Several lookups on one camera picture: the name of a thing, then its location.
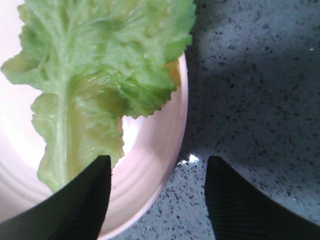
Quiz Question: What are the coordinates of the green lettuce leaf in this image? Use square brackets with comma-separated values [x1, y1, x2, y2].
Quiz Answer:
[1, 0, 196, 192]

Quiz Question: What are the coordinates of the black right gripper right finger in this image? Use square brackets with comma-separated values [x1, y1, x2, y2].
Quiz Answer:
[204, 156, 320, 240]

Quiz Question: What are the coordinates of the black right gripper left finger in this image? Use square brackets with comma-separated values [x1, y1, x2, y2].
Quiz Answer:
[0, 155, 111, 240]

